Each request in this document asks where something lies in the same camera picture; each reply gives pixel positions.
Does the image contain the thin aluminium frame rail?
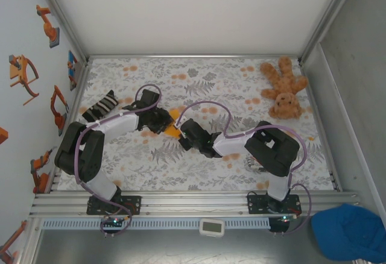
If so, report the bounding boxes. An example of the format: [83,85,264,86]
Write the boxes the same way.
[87,54,302,60]

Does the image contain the floral print tablecloth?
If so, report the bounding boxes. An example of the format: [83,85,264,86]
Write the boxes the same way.
[57,57,335,192]

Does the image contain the aluminium frame post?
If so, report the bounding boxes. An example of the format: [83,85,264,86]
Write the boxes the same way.
[300,0,362,63]
[34,0,90,63]

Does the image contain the blue cap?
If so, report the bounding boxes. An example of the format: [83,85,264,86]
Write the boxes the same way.
[310,203,386,262]

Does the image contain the orange paper sheet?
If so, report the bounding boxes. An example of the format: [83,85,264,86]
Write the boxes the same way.
[164,108,182,139]

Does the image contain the brown teddy bear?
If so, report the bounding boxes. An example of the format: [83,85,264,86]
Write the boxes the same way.
[259,55,309,120]

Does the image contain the orange gripper wall sticker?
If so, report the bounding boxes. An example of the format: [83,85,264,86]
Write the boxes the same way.
[8,54,40,107]
[0,220,28,263]

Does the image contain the aluminium side rail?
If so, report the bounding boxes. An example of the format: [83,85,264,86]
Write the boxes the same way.
[298,58,343,193]
[48,60,93,194]

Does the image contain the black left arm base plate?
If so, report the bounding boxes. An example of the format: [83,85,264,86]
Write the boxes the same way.
[86,195,142,216]

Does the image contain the white slotted cable duct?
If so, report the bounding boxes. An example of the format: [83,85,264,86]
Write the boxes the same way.
[42,218,271,230]

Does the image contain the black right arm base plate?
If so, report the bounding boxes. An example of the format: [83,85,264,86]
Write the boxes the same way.
[246,193,301,215]

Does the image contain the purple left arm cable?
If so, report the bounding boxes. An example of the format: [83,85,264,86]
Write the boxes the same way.
[74,84,163,240]

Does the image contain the blue orange machine wall sticker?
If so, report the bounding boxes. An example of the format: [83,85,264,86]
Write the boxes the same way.
[66,49,79,92]

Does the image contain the wide aluminium table rail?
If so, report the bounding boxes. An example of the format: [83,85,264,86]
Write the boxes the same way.
[29,189,361,218]

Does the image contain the small printed cardboard box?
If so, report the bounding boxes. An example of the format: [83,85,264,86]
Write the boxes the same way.
[245,155,267,174]

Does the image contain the black white striped sock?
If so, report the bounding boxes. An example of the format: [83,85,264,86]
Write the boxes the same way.
[81,89,119,123]

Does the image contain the white digital timer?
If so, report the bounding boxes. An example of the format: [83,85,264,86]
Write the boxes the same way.
[198,218,226,237]

